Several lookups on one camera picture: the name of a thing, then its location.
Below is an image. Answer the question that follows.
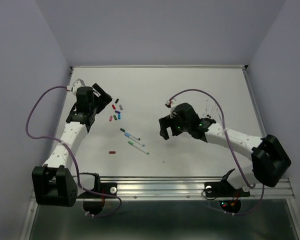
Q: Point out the dark green cap marker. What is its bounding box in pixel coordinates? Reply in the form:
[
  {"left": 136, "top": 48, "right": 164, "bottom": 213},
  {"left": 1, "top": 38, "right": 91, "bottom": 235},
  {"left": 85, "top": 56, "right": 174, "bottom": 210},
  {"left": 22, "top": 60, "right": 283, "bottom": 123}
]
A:
[{"left": 120, "top": 128, "right": 140, "bottom": 141}]

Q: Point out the teal green cap marker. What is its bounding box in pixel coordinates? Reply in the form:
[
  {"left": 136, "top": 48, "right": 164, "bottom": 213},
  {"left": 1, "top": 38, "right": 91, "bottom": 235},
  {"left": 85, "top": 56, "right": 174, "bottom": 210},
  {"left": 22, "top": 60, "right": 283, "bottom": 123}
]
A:
[{"left": 128, "top": 141, "right": 150, "bottom": 155}]

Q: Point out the light blue cap marker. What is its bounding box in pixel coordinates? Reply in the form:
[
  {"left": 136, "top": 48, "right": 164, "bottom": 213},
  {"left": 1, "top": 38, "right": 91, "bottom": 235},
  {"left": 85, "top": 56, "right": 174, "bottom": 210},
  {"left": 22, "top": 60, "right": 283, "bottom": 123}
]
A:
[{"left": 124, "top": 132, "right": 145, "bottom": 147}]

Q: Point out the grey cap marker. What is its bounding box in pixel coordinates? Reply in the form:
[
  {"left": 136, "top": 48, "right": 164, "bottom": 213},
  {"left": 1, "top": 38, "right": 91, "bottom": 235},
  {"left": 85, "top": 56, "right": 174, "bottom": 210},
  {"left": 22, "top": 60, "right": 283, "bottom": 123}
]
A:
[{"left": 214, "top": 103, "right": 222, "bottom": 119}]

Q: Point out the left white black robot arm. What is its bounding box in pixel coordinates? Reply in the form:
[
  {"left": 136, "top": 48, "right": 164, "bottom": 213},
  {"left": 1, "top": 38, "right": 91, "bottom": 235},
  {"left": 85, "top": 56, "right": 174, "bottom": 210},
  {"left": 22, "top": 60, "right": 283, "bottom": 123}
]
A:
[{"left": 31, "top": 79, "right": 112, "bottom": 207}]

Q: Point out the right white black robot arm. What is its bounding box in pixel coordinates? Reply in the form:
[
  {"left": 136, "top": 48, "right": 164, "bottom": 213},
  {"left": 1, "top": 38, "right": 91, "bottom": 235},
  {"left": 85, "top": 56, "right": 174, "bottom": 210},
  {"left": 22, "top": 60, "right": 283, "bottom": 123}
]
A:
[{"left": 158, "top": 103, "right": 292, "bottom": 195}]

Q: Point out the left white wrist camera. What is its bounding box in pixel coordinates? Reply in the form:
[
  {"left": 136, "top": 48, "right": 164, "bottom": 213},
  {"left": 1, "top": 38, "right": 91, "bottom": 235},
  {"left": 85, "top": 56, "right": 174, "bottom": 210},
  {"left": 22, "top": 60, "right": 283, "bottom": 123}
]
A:
[{"left": 66, "top": 78, "right": 86, "bottom": 96}]

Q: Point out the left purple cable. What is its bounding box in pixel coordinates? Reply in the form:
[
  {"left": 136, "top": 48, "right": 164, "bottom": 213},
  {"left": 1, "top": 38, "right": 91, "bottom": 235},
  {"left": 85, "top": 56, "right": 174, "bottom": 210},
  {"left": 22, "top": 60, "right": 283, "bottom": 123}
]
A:
[{"left": 25, "top": 85, "right": 122, "bottom": 218}]

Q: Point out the purple cable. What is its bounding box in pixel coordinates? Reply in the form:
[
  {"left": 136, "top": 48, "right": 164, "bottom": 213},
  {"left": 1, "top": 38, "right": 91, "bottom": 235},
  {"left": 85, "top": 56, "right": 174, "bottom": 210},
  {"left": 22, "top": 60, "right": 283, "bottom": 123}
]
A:
[
  {"left": 168, "top": 88, "right": 265, "bottom": 217},
  {"left": 25, "top": 85, "right": 122, "bottom": 218}
]

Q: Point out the aluminium front rail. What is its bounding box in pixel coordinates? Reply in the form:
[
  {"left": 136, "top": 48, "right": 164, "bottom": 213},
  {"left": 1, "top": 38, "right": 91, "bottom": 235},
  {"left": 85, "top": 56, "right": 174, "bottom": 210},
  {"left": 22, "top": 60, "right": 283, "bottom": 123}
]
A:
[{"left": 29, "top": 177, "right": 296, "bottom": 201}]

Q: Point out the aluminium rail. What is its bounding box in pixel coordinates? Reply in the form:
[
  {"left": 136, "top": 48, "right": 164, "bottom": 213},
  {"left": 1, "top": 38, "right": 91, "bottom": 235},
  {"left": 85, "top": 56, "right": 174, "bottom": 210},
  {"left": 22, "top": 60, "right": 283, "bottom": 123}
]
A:
[
  {"left": 29, "top": 177, "right": 296, "bottom": 201},
  {"left": 241, "top": 64, "right": 282, "bottom": 178}
]

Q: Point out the aluminium right side rail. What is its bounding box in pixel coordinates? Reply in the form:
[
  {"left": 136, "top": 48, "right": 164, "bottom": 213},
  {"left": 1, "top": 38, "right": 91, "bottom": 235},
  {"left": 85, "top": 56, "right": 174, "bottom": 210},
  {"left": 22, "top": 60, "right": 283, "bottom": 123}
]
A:
[{"left": 241, "top": 64, "right": 282, "bottom": 178}]

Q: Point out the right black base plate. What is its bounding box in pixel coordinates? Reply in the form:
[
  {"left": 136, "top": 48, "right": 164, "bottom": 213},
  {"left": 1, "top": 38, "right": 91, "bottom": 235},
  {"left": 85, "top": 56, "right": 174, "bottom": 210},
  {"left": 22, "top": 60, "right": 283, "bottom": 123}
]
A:
[{"left": 202, "top": 181, "right": 251, "bottom": 215}]

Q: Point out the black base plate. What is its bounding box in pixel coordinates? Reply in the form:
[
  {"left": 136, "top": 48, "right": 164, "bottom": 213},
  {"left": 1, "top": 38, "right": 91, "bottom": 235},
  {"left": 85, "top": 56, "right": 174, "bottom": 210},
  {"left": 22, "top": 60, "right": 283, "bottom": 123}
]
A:
[
  {"left": 74, "top": 182, "right": 121, "bottom": 218},
  {"left": 202, "top": 181, "right": 251, "bottom": 215}
]

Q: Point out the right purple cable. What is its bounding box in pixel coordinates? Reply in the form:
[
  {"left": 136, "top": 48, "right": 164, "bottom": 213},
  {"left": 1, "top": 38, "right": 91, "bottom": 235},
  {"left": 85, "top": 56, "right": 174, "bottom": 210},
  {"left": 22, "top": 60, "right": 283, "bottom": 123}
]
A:
[{"left": 168, "top": 88, "right": 265, "bottom": 217}]

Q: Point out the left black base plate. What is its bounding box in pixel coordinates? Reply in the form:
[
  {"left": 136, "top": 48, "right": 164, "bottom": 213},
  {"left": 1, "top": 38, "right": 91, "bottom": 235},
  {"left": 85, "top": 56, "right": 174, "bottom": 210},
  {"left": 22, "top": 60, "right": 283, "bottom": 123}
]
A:
[{"left": 74, "top": 182, "right": 121, "bottom": 218}]

